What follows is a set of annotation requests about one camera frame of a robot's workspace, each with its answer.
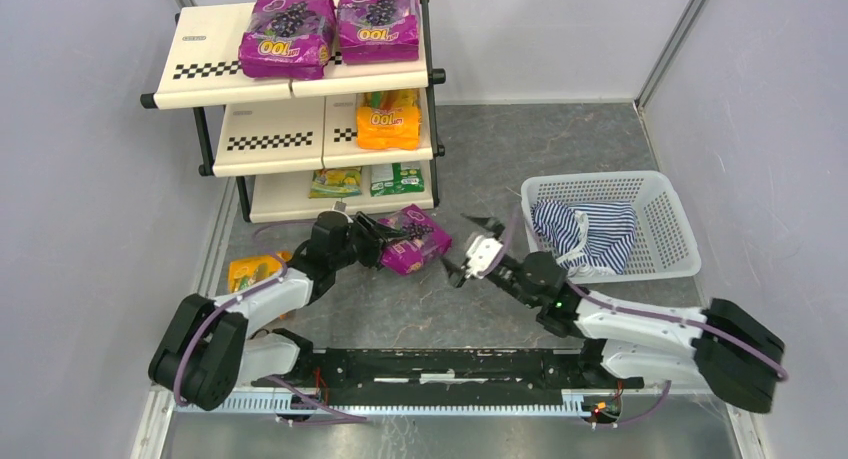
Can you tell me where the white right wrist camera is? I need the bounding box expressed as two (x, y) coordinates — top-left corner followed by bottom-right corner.
(461, 233), (504, 279)

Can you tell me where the blue white striped cloth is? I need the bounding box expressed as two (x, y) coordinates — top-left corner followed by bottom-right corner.
(530, 199), (638, 278)

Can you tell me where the green Fox's bag on shelf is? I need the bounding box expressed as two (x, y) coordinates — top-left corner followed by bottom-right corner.
(370, 162), (426, 197)

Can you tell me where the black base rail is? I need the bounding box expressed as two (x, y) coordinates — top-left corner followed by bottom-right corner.
(282, 348), (644, 407)

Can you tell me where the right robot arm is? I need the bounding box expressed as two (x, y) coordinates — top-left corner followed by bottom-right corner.
(441, 217), (789, 414)

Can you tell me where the cream three-tier shelf rack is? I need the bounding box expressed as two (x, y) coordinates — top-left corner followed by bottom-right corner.
(140, 0), (445, 223)

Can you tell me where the green Fox's spring tea bag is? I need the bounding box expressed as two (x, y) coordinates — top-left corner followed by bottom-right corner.
(309, 167), (362, 199)

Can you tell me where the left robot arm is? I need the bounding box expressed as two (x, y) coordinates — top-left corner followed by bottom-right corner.
(147, 210), (409, 411)

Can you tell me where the orange mango gummy bag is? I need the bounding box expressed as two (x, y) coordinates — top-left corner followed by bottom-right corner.
(227, 255), (282, 293)
(355, 89), (423, 150)

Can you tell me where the purple grape gummy bag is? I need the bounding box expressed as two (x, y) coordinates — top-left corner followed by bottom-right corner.
(238, 0), (337, 80)
(379, 205), (452, 276)

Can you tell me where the white plastic laundry basket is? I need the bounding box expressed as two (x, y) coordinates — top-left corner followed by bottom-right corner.
(521, 171), (701, 284)

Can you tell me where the purple gummy bag top right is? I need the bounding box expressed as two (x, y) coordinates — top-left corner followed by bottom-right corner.
(336, 0), (420, 65)

